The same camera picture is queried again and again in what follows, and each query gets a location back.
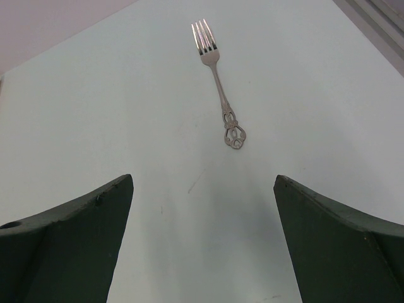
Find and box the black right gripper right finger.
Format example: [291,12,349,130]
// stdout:
[273,175,403,302]

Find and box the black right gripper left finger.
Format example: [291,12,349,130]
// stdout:
[1,174,134,302]

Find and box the ornate silver fork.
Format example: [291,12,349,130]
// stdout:
[191,19,247,150]

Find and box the right aluminium frame post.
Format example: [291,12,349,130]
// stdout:
[334,0,403,74]

